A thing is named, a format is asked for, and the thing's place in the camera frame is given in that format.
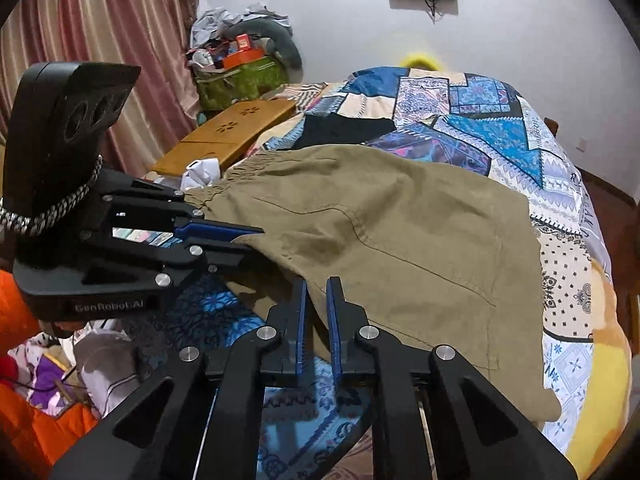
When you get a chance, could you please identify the pile of grey clothes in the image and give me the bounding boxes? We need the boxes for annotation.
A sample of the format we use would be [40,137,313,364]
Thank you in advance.
[191,4,292,51]

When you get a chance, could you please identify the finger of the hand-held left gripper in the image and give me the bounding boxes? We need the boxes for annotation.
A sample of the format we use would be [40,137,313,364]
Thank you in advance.
[80,227,251,301]
[102,170,265,247]

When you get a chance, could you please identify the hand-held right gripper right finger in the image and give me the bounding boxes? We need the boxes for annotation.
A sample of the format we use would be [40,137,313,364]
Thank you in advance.
[326,276,581,480]

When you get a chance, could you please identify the braided grey wrist strap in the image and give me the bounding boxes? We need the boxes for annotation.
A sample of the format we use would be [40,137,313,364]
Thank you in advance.
[0,154,104,237]

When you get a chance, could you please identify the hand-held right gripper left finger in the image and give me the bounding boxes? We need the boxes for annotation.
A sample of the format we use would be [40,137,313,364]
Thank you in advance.
[49,277,309,480]

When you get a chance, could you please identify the wooden folding table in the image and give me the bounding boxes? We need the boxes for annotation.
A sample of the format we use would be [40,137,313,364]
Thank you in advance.
[151,99,297,178]

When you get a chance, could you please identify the pink striped curtain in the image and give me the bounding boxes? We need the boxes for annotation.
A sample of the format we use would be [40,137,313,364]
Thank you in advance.
[0,0,202,177]

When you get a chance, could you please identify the yellow round object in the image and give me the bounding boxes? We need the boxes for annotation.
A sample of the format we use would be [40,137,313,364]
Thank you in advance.
[400,52,439,69]

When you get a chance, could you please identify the khaki pants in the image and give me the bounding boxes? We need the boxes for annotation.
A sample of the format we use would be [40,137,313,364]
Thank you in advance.
[186,144,562,423]

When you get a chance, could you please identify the patchwork printed blanket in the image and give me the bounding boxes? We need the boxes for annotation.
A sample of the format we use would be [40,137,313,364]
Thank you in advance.
[75,66,632,480]

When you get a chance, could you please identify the black cloth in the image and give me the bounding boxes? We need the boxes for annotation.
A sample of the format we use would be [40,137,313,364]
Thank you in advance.
[289,114,397,151]

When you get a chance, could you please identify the orange box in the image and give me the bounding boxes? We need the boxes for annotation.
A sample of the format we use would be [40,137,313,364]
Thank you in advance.
[222,34,264,70]

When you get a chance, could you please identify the white crumpled cloth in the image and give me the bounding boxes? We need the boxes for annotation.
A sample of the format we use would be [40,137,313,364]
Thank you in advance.
[181,157,222,192]

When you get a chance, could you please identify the grey neck pillow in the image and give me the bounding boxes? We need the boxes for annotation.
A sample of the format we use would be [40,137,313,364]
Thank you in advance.
[220,19,304,72]

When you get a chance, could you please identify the green fabric bag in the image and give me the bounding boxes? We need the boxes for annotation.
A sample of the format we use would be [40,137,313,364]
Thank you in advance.
[194,54,284,111]

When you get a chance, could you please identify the orange cloth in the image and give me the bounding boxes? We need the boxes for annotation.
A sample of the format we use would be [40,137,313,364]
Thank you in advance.
[0,270,100,466]

